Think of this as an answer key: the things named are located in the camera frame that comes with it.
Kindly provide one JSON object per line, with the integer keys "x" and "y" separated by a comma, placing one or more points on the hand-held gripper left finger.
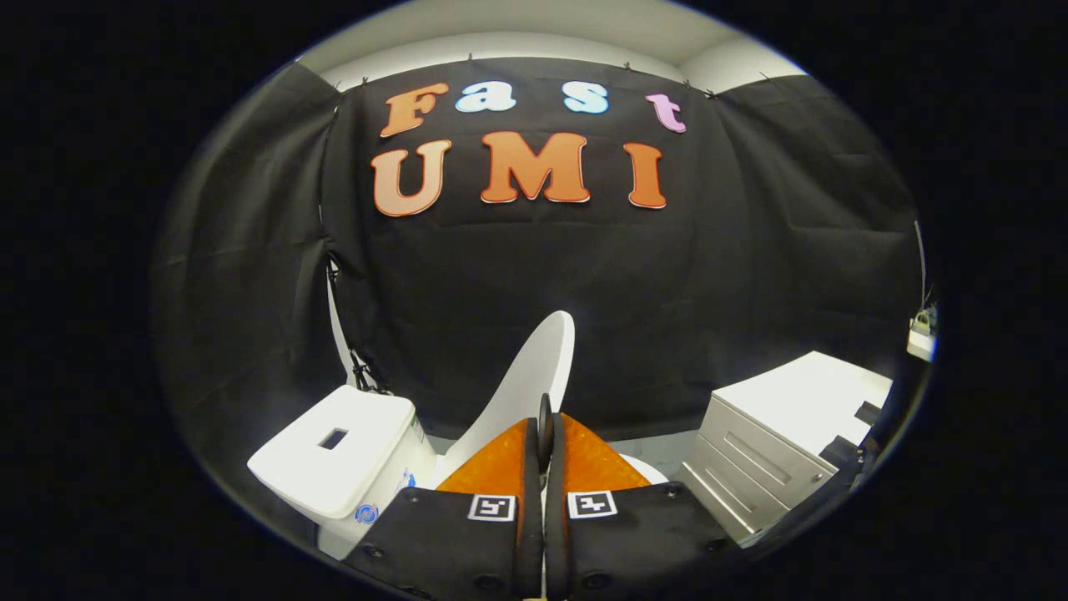
{"x": 450, "y": 542}

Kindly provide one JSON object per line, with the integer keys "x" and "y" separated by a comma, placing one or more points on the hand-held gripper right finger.
{"x": 626, "y": 542}

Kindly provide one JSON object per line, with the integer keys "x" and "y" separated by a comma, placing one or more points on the white toilet lid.
{"x": 526, "y": 384}

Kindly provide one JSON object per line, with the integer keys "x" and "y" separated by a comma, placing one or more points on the white toilet tank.
{"x": 334, "y": 459}

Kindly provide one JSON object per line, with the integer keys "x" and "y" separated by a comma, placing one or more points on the white drawer cabinet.
{"x": 793, "y": 401}

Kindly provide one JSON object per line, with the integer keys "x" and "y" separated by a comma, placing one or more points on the black backdrop cloth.
{"x": 534, "y": 284}

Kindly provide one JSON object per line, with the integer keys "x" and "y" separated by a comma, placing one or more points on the white side shelf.
{"x": 919, "y": 344}

